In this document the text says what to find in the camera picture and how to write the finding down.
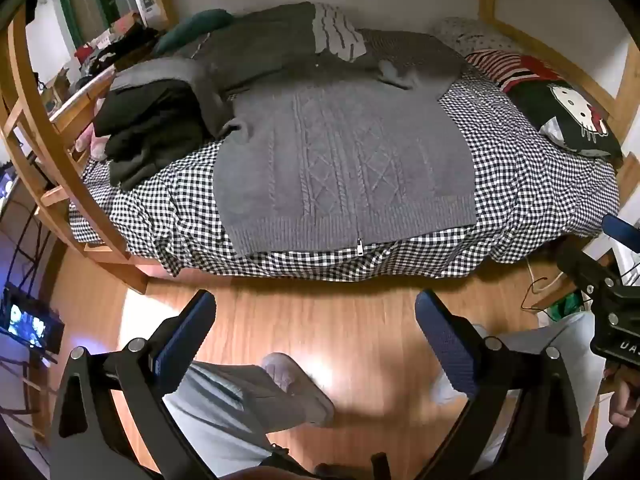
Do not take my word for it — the person's right forearm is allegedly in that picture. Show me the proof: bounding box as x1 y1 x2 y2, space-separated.
604 422 640 468

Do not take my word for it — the black wire clothes hanger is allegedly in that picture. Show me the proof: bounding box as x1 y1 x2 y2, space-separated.
520 280 566 314

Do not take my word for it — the green bag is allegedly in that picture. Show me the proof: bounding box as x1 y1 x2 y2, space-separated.
546 291 587 322

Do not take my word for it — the person's right leg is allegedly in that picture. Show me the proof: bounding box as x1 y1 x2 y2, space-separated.
467 310 597 476

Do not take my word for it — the red striped pillow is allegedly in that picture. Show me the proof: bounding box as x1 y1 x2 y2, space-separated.
464 48 567 94

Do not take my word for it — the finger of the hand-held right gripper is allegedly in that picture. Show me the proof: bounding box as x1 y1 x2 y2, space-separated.
601 214 640 255
556 241 622 298

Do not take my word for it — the black monitor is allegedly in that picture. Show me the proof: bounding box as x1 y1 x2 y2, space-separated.
0 281 67 356

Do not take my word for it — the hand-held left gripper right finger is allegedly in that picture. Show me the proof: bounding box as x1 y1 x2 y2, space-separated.
415 289 587 480

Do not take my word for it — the dark grey garment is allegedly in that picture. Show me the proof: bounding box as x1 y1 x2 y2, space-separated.
165 2 469 102

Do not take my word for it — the pink plush item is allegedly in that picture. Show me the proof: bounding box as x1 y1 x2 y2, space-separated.
75 122 110 162

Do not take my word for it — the white cable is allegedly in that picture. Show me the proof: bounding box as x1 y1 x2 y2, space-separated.
524 256 565 293

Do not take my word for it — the black cat print pillow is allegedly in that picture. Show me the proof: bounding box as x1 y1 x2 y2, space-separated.
504 79 624 162

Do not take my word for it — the white dotted pillow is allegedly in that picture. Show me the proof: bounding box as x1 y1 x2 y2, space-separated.
432 16 522 59

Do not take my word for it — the teal pillow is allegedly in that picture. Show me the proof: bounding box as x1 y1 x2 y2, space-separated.
152 9 236 57

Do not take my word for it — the black white checked bed sheet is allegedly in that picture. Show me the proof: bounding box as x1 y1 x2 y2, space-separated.
67 25 622 283

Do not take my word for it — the person's left leg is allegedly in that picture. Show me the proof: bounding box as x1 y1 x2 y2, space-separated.
164 359 313 478

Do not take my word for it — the wooden desk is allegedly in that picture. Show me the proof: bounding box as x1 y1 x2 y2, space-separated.
47 67 117 133

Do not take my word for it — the grey cable-knit sweater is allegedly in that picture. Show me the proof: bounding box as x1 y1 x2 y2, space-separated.
212 72 479 259

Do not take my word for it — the person's right hand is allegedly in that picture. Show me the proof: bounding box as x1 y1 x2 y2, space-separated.
606 364 640 429

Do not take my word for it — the grey folded cloth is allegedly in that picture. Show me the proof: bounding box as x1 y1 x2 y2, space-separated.
112 56 242 139

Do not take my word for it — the person's leg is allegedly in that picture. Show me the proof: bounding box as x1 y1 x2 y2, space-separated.
467 310 597 476
164 359 313 478

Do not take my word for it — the wooden bed frame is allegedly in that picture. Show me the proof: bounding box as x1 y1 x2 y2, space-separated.
0 0 640 296

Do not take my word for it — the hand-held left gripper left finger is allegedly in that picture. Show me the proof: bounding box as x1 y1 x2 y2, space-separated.
50 289 221 480

